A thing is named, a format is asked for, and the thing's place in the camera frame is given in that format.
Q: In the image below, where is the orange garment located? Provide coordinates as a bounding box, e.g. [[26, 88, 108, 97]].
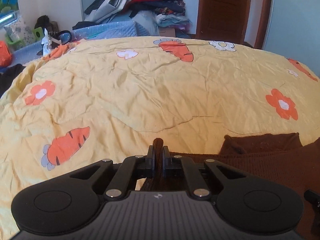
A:
[[0, 41, 12, 68]]

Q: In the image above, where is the brown knit sweater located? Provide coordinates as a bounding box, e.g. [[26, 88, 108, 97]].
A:
[[139, 132, 320, 240]]

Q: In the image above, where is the floral cushion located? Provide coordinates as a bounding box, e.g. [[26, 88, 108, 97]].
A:
[[4, 16, 36, 45]]

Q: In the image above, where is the yellow carrot print bed quilt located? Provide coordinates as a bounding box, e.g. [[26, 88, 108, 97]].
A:
[[1, 37, 319, 239]]

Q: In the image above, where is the green plastic stool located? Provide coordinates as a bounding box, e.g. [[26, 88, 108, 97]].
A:
[[5, 27, 44, 51]]

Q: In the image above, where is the frosted glass wardrobe door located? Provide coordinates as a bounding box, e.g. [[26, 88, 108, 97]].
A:
[[263, 0, 319, 76]]

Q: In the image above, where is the blue quilted cover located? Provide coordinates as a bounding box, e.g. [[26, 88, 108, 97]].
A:
[[9, 21, 150, 67]]

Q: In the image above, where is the brown wooden door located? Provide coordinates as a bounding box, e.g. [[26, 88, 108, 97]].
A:
[[196, 0, 251, 44]]

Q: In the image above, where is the pile of mixed clothes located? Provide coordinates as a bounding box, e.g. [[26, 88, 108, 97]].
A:
[[72, 0, 191, 38]]

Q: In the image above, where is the black garment by bed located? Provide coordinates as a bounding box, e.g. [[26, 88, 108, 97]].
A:
[[0, 64, 25, 97]]

